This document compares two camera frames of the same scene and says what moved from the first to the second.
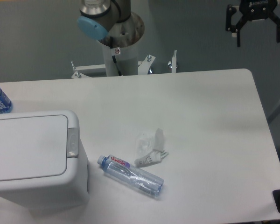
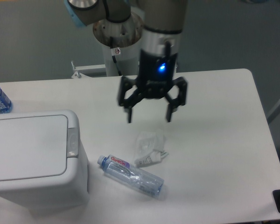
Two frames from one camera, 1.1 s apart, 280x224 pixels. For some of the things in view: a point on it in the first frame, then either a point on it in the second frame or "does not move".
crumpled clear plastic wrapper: (149, 148) does not move
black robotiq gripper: (254, 10) -> (155, 76)
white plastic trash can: (39, 160) does not move
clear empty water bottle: (122, 171) does not move
